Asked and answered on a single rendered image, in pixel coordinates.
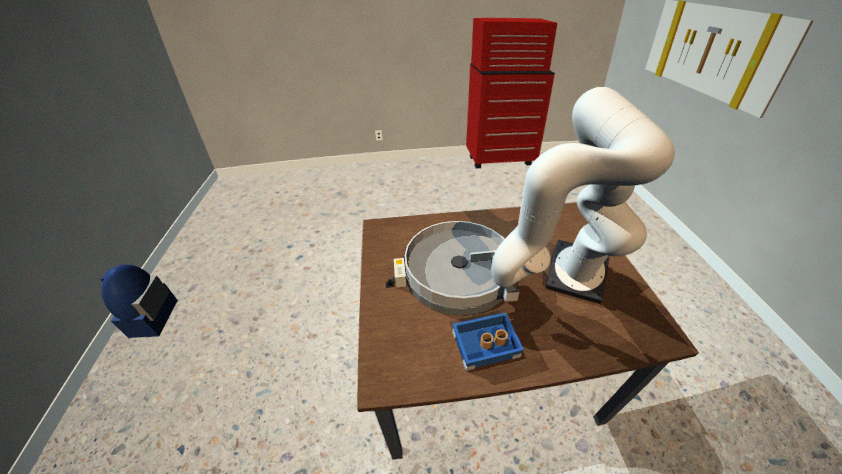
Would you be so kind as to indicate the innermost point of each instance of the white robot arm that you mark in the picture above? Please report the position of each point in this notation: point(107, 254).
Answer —
point(637, 152)

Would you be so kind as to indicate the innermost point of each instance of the blue plastic crate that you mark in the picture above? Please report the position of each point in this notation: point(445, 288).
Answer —
point(469, 335)

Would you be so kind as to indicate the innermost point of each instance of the bronze cylinder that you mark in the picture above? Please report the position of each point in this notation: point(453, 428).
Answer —
point(499, 341)
point(486, 345)

